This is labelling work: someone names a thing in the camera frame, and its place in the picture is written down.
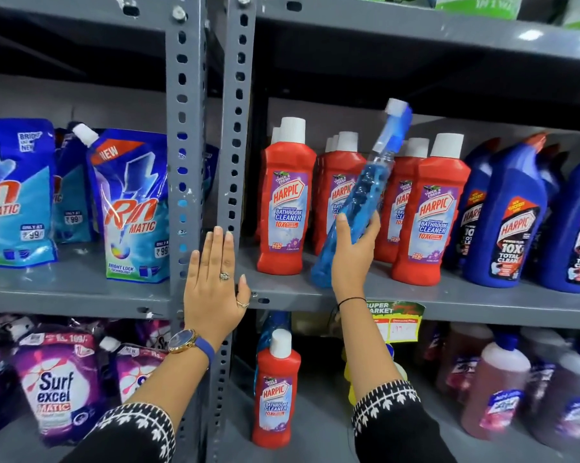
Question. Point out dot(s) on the person's left hand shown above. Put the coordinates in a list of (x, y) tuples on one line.
[(212, 303)]

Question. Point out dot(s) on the person's right hand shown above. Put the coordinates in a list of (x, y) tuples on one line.
[(350, 272)]

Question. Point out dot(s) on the person's right thumb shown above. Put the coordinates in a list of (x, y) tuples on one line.
[(343, 229)]

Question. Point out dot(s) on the person's left thumb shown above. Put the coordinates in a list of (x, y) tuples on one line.
[(245, 291)]

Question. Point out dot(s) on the person's left little finger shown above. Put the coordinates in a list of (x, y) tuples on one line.
[(194, 269)]

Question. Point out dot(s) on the person's left middle finger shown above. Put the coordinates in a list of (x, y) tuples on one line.
[(217, 253)]

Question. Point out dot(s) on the blue glass cleaner spray bottle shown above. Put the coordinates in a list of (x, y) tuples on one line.
[(362, 187)]

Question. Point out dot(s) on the person's left forearm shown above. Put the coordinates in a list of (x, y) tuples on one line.
[(174, 376)]

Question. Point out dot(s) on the person's right forearm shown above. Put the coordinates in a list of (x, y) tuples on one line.
[(367, 347)]

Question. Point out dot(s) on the row of red cleaner bottles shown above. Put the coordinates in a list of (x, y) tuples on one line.
[(285, 207)]

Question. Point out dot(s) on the black wrist thread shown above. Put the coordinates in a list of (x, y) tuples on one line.
[(351, 300)]

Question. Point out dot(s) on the blue detergent pouch with spout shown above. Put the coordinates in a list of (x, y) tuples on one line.
[(131, 212)]

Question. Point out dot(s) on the red bathroom cleaner bottle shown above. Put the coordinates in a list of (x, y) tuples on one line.
[(275, 395)]

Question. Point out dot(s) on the yellow green shelf price label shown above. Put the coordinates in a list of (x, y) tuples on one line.
[(400, 320)]

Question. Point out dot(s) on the grey metal shelf rack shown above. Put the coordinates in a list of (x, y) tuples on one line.
[(186, 139), (237, 115)]

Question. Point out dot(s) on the yellow bottle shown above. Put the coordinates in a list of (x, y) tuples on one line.
[(348, 376)]

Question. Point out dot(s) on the blue toilet cleaner bottle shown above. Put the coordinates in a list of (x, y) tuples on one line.
[(506, 226), (552, 173), (572, 236), (475, 187)]

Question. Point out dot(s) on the pink floor cleaner bottle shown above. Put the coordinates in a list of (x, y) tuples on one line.
[(463, 361), (567, 405), (497, 390)]

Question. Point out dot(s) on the black white patterned sleeve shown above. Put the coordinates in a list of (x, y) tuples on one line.
[(126, 436), (396, 429)]

